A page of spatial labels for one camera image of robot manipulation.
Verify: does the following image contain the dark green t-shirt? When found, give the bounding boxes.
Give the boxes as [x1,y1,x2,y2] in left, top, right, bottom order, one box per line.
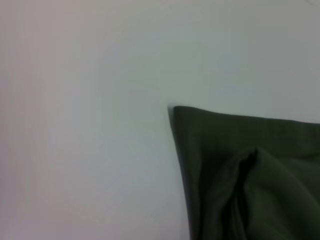
[169,104,320,240]

